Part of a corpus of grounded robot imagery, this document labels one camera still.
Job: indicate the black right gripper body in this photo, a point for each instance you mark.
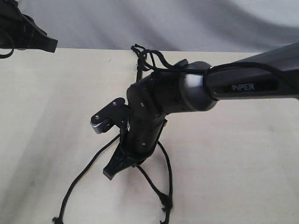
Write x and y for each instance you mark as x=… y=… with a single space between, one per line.
x=141 y=136

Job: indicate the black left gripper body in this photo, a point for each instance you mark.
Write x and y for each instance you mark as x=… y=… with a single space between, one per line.
x=15 y=27

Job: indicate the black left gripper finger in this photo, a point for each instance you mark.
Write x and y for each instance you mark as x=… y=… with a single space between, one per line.
x=40 y=40

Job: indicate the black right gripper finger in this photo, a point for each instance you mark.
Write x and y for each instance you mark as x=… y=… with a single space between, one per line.
x=138 y=163
x=119 y=161

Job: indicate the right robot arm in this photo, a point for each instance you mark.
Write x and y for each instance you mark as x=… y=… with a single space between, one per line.
x=197 y=87

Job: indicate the grey backdrop cloth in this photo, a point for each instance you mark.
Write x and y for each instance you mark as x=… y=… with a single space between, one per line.
x=179 y=25

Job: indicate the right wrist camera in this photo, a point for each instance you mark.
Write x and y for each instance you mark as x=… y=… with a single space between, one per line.
x=115 y=113

